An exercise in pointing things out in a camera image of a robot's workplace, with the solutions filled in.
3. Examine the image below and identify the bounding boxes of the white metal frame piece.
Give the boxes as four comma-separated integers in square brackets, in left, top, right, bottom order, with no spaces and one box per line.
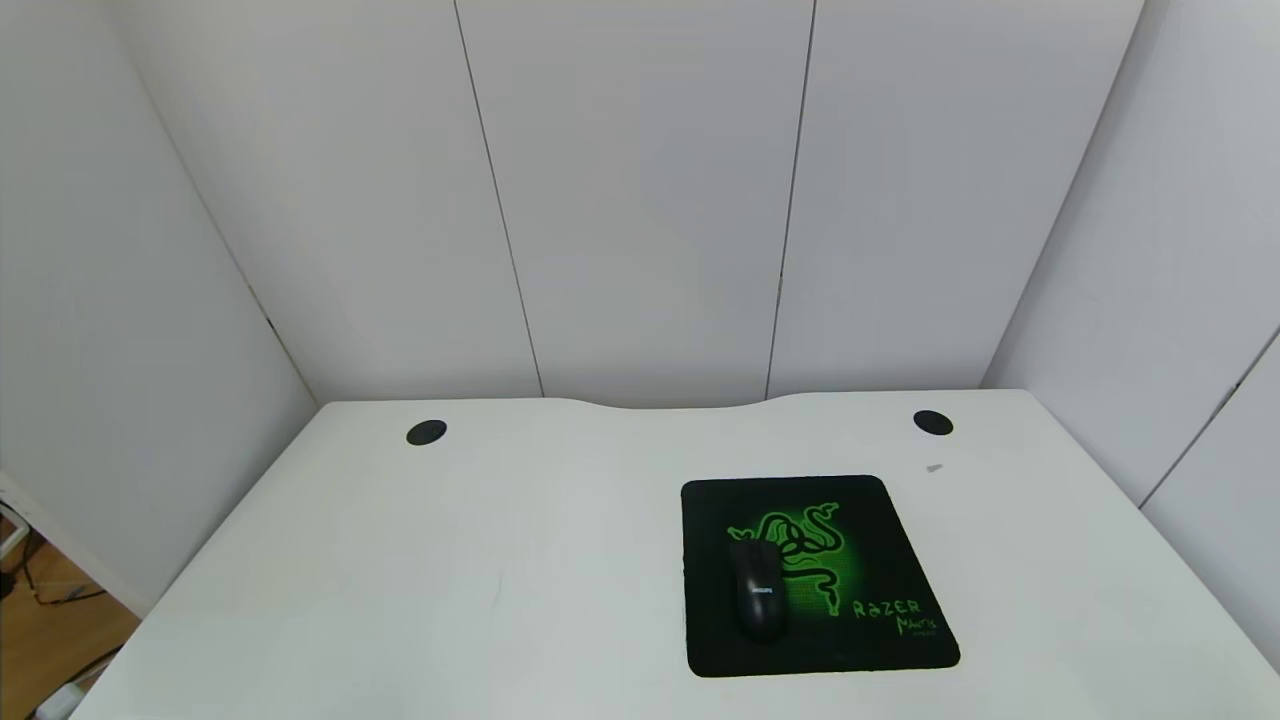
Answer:
[0,500,31,561]

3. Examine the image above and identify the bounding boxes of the black computer mouse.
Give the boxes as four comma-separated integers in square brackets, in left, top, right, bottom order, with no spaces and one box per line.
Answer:
[727,538,787,643]

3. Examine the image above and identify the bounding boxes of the black green snake-logo mouse pad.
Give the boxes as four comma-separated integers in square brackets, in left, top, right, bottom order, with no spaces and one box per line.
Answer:
[680,475,963,679]

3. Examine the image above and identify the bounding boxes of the thin black floor cable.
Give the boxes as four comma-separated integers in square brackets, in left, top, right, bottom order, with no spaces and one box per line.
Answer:
[18,535,107,607]

